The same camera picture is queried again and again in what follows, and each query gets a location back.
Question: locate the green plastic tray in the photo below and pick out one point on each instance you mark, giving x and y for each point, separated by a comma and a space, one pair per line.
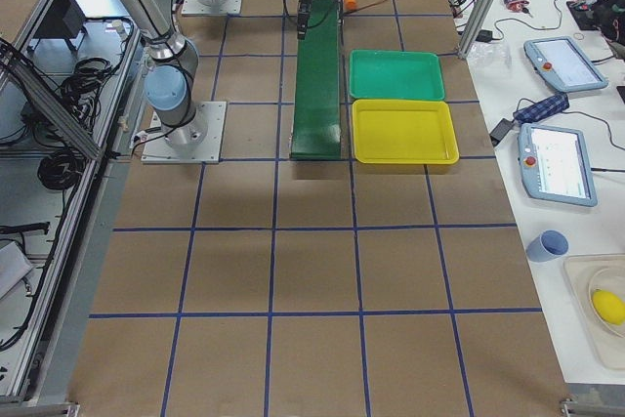
381, 74

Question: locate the green conveyor belt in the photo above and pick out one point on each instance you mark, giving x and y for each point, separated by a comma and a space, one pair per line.
316, 130

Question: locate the yellow plastic tray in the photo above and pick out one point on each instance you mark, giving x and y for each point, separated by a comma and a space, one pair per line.
403, 132

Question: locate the black power adapter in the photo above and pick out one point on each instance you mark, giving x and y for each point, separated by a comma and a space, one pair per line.
500, 131

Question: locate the far teach pendant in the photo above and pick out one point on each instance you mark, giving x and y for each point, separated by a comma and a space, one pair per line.
563, 65

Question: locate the teach pendant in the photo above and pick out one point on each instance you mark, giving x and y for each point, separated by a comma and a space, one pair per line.
555, 165
563, 65

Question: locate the blue checkered pouch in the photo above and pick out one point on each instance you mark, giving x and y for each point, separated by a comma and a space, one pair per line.
541, 110

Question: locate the near teach pendant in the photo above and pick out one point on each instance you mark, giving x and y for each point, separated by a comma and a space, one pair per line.
555, 165

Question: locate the blue plastic cup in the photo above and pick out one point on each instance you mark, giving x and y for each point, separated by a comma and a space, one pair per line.
548, 245

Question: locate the beige tray with bowl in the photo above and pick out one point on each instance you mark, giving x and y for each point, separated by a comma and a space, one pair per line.
594, 280

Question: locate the yellow lemon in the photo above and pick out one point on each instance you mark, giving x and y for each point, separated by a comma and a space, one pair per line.
608, 306

